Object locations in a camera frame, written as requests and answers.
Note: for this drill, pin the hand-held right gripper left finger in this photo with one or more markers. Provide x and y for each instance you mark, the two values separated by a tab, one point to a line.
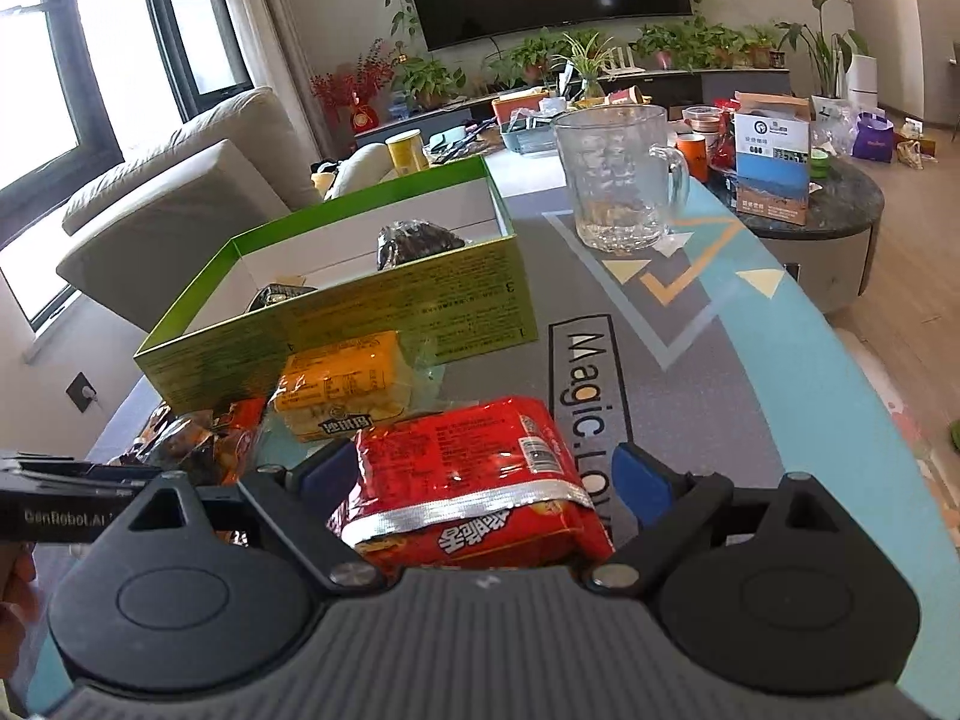
331	469

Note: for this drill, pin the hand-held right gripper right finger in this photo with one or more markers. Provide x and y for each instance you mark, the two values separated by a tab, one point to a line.
639	478

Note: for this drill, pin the red snack packet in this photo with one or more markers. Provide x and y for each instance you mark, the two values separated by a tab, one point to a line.
465	465

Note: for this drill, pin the green cardboard box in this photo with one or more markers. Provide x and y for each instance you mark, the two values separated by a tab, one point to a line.
390	307

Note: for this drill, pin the person's left hand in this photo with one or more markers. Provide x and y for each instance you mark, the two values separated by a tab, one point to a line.
13	585

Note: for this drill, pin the yellow orange snack packet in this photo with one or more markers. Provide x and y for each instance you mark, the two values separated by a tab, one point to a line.
337	375

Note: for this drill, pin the brown orange snack packet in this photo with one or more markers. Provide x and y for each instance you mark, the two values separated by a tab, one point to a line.
195	442

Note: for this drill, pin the black snack packet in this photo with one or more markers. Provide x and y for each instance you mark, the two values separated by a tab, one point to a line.
281	298

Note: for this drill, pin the dark brown snack packet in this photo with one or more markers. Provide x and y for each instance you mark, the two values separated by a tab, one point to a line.
420	244

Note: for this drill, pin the clear glass mug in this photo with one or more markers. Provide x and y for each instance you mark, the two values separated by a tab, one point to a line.
611	180

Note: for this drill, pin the dark round coffee table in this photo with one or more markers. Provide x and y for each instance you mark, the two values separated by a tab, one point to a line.
832	240

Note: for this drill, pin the beige sofa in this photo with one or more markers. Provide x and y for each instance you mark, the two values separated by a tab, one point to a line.
180	195

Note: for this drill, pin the orange cup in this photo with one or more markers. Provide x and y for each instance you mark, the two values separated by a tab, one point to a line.
691	157

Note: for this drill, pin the yellow canister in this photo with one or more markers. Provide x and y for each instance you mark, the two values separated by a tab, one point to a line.
406	151

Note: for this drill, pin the blue white carton box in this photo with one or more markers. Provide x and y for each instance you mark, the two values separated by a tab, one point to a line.
772	165

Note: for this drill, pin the blue plastic basket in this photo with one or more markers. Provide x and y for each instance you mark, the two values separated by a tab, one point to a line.
529	136

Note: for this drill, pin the small green cup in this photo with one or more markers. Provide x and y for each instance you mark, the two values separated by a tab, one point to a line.
819	165

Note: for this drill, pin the red flower arrangement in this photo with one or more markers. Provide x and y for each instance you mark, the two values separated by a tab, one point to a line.
352	86

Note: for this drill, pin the red cardboard box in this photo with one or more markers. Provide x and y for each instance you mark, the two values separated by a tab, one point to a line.
517	105

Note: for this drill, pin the grey television cabinet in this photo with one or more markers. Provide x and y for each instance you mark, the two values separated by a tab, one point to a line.
735	82

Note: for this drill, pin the purple bag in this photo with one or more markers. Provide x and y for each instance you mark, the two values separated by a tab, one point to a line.
874	141

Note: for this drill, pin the spider plant in vase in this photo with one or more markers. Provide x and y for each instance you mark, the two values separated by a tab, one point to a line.
591	60

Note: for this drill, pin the row of potted plants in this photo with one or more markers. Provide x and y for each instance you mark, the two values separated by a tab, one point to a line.
675	41

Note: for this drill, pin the white air purifier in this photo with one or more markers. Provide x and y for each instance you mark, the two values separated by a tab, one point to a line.
862	79

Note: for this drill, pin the tall leafy potted plant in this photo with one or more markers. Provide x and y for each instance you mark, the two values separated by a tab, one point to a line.
825	52

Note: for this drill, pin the black framed window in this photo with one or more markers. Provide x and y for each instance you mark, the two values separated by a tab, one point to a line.
172	15

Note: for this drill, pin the wall socket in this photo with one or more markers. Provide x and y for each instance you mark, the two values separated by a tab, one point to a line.
85	391

